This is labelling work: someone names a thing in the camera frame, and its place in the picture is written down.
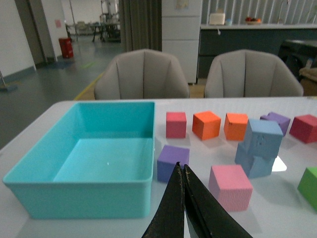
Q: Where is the left purple block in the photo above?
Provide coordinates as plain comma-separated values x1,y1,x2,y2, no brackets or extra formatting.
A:
157,145,190,183

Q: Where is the teal plastic bin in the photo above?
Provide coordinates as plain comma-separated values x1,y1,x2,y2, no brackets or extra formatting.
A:
3,102,155,219

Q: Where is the right grey chair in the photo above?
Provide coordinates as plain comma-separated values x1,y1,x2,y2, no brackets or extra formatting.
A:
204,50,304,98

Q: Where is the blue block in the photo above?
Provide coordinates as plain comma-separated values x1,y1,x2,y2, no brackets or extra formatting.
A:
235,142,275,179
242,119,283,158

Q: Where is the red block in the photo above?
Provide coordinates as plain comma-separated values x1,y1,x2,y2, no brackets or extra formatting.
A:
289,114,317,144
166,112,187,139

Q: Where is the white cabinet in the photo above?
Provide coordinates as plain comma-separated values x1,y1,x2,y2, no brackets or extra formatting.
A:
161,0,203,84

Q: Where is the grey curtain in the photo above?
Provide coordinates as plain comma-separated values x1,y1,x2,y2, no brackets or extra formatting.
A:
119,0,162,52

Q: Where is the green block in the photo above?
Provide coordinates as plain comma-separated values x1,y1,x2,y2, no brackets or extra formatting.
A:
297,167,317,211

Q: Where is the fruit bowl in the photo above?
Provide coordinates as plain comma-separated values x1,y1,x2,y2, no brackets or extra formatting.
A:
245,16,262,25

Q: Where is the left orange block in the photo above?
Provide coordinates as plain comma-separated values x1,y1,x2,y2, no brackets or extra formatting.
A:
192,111,221,140

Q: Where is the orange block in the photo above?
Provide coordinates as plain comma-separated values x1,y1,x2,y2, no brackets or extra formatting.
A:
224,113,248,141
192,111,221,140

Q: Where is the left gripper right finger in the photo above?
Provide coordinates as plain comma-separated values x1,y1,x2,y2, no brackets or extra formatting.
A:
183,165,251,238

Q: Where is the right red block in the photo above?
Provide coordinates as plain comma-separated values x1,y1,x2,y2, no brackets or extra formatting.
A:
289,114,317,144

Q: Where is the pink block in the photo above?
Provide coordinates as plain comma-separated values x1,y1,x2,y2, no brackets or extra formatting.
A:
209,165,253,212

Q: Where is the left red block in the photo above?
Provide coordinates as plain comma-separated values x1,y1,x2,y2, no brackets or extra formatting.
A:
166,112,187,139

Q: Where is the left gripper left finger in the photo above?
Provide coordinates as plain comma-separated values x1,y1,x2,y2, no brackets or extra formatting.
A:
142,162,185,238

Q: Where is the dark counter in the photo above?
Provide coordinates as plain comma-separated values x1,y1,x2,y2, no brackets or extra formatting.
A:
197,24,317,78

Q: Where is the right orange block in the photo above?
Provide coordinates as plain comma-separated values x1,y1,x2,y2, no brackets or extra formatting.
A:
224,113,248,141

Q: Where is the left grey chair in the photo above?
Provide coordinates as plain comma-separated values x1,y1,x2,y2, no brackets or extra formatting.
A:
94,49,190,100

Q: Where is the black appliance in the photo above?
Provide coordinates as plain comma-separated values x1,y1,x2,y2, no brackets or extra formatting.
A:
278,40,317,81

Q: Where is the white toaster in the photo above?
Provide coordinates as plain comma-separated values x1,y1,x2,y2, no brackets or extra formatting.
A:
209,8,225,25

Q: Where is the small blue bowl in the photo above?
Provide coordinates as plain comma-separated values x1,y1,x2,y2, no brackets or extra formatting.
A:
224,19,233,26

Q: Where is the red bin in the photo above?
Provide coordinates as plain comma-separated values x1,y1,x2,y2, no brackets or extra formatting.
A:
58,38,73,59

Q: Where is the chipped purple block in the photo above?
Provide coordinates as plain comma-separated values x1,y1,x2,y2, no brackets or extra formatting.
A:
260,112,291,136

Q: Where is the grey chair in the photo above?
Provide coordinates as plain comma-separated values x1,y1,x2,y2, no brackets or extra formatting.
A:
204,50,304,98
94,49,190,100

